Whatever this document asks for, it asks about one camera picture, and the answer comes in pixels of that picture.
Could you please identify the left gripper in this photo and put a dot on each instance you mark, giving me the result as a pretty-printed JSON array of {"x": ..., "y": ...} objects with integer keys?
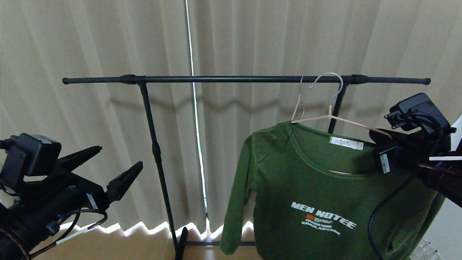
[{"x": 61, "y": 202}]

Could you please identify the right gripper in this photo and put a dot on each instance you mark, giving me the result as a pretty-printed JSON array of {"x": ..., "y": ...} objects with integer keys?
[{"x": 404, "y": 155}]

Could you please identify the pink clothes hanger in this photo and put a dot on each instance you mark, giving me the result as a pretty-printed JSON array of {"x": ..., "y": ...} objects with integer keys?
[
  {"x": 329, "y": 115},
  {"x": 301, "y": 86}
]

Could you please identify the green long-sleeved shirt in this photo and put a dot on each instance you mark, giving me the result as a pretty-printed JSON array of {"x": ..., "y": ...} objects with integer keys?
[{"x": 306, "y": 187}]

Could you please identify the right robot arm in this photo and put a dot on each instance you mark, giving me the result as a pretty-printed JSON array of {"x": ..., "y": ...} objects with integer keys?
[{"x": 447, "y": 180}]

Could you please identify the white laundry basket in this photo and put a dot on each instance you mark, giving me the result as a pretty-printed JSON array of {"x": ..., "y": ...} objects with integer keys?
[{"x": 429, "y": 252}]

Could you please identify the black clothes rack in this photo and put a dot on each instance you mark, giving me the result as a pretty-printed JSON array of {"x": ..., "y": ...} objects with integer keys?
[{"x": 252, "y": 79}]

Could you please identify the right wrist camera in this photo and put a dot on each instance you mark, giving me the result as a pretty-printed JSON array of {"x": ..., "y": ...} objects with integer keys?
[{"x": 418, "y": 112}]

